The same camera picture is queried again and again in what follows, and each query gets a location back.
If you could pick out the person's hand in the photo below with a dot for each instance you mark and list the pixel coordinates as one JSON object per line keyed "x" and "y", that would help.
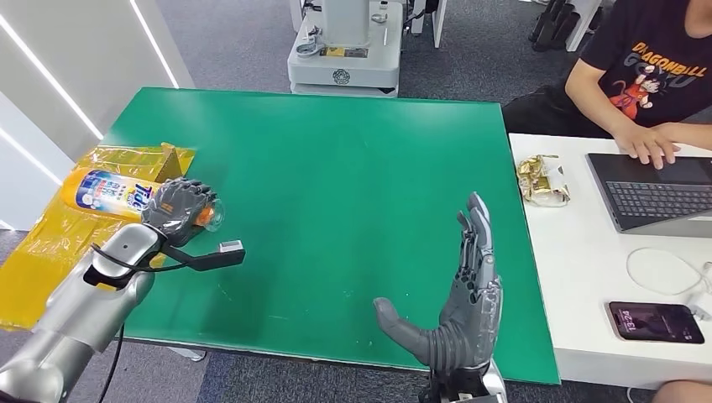
{"x": 645, "y": 143}

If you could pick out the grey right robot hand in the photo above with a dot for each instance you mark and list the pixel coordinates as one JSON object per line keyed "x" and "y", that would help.
{"x": 467, "y": 328}

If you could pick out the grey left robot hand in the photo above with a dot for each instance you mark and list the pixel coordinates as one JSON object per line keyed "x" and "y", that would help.
{"x": 175, "y": 214}

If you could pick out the orange detergent bottle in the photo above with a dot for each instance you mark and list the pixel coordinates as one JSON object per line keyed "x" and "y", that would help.
{"x": 105, "y": 194}

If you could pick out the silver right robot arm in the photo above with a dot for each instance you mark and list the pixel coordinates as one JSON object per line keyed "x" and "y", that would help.
{"x": 478, "y": 384}

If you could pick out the grey robot base machine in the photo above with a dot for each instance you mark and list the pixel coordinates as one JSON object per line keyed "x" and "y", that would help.
{"x": 346, "y": 61}

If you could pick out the grey laptop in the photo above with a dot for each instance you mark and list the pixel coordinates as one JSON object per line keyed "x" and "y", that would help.
{"x": 651, "y": 194}

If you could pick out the person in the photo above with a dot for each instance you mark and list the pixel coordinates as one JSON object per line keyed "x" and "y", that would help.
{"x": 639, "y": 66}

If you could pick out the gold snack wrapper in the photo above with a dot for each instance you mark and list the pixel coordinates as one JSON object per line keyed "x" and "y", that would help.
{"x": 540, "y": 181}

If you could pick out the white desk leg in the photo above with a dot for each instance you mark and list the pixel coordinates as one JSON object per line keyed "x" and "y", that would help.
{"x": 584, "y": 19}

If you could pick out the yellow taped cardboard box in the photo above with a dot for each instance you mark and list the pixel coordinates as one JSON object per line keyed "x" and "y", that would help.
{"x": 44, "y": 261}

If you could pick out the black smartphone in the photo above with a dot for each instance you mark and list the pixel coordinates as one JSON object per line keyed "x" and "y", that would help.
{"x": 656, "y": 322}

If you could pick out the person's knee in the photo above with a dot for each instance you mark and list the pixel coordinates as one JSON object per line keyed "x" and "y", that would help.
{"x": 684, "y": 394}

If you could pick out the white furniture panel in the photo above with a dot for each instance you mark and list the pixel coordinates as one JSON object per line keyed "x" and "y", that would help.
{"x": 439, "y": 22}

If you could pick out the white wall light strip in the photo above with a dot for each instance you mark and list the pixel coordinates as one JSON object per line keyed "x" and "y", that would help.
{"x": 29, "y": 157}
{"x": 49, "y": 75}
{"x": 154, "y": 44}

